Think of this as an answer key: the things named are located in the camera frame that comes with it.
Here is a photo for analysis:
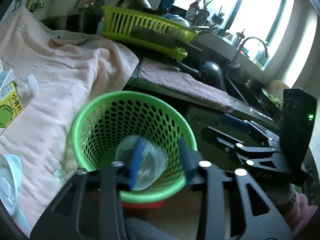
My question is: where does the clear plastic cup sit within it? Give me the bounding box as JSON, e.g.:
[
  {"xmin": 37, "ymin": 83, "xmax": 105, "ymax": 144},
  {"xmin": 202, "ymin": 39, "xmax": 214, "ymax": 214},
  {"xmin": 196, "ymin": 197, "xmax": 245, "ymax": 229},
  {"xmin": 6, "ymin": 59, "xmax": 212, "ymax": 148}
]
[{"xmin": 115, "ymin": 135, "xmax": 168, "ymax": 191}]

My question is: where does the lemon tea carton bottle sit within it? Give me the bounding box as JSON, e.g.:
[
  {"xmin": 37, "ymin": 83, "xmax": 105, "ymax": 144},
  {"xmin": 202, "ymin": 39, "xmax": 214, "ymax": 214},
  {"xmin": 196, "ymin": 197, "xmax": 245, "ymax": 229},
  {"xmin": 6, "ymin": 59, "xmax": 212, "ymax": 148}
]
[{"xmin": 0, "ymin": 74, "xmax": 39, "ymax": 133}]

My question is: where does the white round plastic lid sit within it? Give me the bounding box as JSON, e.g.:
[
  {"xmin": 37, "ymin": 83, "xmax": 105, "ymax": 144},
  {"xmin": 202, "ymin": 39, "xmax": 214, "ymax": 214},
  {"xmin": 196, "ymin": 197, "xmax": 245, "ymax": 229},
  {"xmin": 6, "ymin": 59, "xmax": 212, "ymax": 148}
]
[{"xmin": 1, "ymin": 154, "xmax": 22, "ymax": 216}]

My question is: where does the green plastic trash basket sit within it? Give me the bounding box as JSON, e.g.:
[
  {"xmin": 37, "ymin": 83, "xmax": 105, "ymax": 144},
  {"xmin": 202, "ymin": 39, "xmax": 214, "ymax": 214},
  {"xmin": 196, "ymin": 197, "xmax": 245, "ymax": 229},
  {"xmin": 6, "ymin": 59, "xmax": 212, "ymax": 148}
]
[{"xmin": 72, "ymin": 91, "xmax": 197, "ymax": 204}]

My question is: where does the mauve dish towel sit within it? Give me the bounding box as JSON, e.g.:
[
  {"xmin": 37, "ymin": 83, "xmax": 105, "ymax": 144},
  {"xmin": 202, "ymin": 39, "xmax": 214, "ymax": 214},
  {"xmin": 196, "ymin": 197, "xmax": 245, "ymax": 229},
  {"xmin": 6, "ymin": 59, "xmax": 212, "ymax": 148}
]
[{"xmin": 139, "ymin": 59, "xmax": 234, "ymax": 113}]

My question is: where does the red plastic stool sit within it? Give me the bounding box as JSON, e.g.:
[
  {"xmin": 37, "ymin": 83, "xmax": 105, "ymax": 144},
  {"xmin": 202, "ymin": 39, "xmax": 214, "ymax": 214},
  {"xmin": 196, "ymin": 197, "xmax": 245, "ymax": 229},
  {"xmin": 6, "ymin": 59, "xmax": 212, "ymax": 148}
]
[{"xmin": 122, "ymin": 200, "xmax": 165, "ymax": 210}]

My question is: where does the black kettle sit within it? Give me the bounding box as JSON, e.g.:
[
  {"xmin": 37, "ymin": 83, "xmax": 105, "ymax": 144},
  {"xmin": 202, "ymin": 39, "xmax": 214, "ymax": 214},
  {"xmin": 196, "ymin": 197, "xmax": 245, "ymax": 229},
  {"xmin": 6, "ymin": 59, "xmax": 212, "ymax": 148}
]
[{"xmin": 199, "ymin": 61, "xmax": 226, "ymax": 91}]

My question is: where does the chrome sink faucet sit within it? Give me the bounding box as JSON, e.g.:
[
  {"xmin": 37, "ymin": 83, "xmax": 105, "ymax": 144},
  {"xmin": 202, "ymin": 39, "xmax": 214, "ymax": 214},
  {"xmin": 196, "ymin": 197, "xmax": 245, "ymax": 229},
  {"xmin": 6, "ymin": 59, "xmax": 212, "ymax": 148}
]
[{"xmin": 229, "ymin": 36, "xmax": 269, "ymax": 69}]

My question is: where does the grey trouser leg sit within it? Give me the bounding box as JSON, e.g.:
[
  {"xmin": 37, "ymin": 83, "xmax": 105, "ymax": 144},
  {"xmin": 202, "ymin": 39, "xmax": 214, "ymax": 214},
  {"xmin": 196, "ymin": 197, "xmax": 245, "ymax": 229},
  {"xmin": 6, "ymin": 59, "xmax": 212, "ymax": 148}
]
[{"xmin": 124, "ymin": 217, "xmax": 176, "ymax": 240}]

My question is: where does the pink towel table cover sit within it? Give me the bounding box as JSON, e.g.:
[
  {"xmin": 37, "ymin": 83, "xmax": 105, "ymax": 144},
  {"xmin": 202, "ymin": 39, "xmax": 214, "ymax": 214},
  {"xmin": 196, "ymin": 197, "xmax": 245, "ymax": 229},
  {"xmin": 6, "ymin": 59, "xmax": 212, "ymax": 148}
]
[{"xmin": 1, "ymin": 7, "xmax": 139, "ymax": 226}]

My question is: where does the lime green dish rack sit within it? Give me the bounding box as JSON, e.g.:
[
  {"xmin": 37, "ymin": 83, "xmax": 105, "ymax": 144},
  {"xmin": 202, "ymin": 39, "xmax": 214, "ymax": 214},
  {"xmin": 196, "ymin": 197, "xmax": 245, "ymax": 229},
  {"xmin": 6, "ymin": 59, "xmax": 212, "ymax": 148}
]
[{"xmin": 101, "ymin": 5, "xmax": 202, "ymax": 61}]

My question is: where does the white ceramic dish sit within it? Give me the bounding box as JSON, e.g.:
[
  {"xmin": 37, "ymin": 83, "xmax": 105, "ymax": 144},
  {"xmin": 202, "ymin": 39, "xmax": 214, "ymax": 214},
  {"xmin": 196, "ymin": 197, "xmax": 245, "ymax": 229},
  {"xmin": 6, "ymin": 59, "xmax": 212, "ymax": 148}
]
[{"xmin": 48, "ymin": 30, "xmax": 88, "ymax": 46}]

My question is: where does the black knife block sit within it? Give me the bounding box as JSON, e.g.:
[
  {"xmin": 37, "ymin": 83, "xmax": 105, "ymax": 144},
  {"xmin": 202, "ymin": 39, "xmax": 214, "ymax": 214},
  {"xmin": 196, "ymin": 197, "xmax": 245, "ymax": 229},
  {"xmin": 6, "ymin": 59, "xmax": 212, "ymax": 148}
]
[{"xmin": 66, "ymin": 0, "xmax": 103, "ymax": 34}]

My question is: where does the metal pot in rack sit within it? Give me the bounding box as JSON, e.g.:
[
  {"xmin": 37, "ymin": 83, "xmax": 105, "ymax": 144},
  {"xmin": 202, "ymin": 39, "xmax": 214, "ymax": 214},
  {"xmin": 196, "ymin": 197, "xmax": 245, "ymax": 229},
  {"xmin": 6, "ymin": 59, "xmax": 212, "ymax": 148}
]
[{"xmin": 123, "ymin": 0, "xmax": 152, "ymax": 11}]

